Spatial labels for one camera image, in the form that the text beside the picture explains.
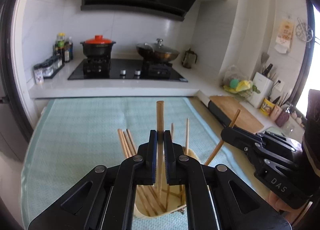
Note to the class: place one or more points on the white knife holder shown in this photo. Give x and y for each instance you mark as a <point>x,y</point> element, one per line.
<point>261,90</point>

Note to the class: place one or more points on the dark sauce bottle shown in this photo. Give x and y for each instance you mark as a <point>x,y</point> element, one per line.
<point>71,48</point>
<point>67,53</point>

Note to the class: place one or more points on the wooden cutting board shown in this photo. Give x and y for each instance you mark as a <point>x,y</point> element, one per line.
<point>240,112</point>

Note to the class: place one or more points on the person's right hand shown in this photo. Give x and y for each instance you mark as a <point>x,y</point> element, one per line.
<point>277,202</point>

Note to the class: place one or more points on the black pot with orange lid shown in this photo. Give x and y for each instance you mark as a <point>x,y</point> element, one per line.
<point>98,47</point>

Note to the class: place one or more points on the pink cup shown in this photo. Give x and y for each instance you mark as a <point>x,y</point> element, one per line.
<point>275,113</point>

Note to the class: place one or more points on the cream ribbed plastic box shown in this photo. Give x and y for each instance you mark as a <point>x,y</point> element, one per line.
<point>193,156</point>

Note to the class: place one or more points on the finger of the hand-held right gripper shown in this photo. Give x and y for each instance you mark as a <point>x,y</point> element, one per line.
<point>275,141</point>
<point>237,140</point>

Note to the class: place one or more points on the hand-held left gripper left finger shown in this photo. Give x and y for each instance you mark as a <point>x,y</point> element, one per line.
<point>150,160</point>

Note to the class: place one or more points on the clear glass cup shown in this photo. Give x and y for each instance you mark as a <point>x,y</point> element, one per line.
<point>289,126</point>

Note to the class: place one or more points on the plastic bag of sponges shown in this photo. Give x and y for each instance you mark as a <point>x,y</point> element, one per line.
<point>237,85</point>

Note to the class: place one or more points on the black gas hob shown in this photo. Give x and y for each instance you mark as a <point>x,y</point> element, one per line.
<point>125,66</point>

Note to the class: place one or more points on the grey spatula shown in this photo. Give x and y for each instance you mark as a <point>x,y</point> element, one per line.
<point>265,57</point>

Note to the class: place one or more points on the set of wooden chopsticks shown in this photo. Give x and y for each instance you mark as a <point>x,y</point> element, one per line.
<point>125,142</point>

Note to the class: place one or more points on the black tray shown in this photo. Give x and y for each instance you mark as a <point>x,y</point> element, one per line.
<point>217,113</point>

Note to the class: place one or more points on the white wall socket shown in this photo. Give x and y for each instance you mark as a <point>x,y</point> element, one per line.
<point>279,85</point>

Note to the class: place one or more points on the green label sauce bottle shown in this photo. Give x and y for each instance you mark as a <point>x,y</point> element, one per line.
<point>60,43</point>

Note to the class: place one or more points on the single wooden chopstick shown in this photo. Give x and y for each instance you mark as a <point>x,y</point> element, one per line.
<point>215,151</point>
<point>160,115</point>

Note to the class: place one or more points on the rack of spice jars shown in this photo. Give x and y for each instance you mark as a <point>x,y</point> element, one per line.
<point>47,68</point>

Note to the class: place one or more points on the yellow can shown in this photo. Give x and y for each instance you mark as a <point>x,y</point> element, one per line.
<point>267,107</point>

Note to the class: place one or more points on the person's right forearm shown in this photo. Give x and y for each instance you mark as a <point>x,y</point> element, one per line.
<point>312,132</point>

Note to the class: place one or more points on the hanging metal trivet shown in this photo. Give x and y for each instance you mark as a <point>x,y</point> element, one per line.
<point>303,30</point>

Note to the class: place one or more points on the light blue towel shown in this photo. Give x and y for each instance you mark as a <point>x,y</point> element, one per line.
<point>87,125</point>

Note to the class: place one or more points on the purple soap bottle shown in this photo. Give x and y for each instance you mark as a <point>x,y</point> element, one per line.
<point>282,118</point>

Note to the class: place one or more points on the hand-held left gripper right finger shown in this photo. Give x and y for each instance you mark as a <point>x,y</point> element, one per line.
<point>172,162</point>

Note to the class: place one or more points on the wok with glass lid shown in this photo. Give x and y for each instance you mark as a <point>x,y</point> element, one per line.
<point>160,53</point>

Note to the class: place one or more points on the black door frame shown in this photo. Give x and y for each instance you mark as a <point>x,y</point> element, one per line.
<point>10,70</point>

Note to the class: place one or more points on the window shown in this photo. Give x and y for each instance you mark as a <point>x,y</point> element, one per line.
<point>317,52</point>

